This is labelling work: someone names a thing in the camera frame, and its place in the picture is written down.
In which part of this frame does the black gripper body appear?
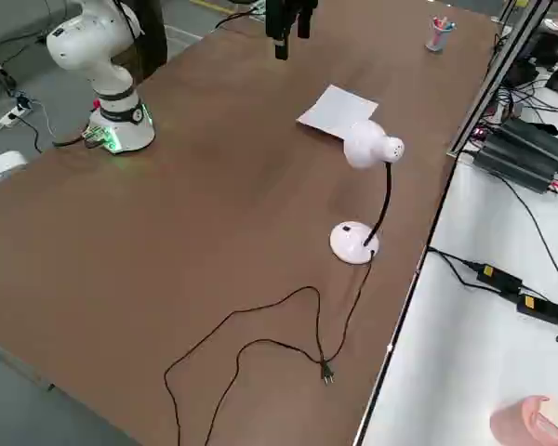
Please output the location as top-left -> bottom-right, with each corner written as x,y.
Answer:
265,0 -> 320,15

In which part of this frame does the white A4 paper sheet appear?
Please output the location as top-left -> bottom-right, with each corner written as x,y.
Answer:
296,84 -> 379,139

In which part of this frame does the clear plastic pen cup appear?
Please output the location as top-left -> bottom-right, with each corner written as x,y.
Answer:
425,16 -> 458,53

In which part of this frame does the white desk lamp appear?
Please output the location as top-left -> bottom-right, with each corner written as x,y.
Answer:
329,119 -> 405,267

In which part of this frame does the black finned power supply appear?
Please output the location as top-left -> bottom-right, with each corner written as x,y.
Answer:
498,118 -> 558,164
472,134 -> 558,194

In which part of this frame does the white power strip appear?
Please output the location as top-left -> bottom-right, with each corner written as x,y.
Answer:
0,104 -> 33,127

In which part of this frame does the white box with orange label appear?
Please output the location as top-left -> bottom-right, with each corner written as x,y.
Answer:
0,151 -> 30,192

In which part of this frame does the black adapter with yellow label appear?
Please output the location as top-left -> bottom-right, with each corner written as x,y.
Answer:
514,292 -> 558,325
475,262 -> 525,294

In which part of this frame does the pink plastic container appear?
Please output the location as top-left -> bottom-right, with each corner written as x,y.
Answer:
489,394 -> 558,446

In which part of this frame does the aluminium frame post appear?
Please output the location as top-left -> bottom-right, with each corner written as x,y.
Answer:
447,0 -> 557,157

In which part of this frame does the black lamp cord with plug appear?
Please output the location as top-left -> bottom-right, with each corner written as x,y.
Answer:
163,250 -> 378,446

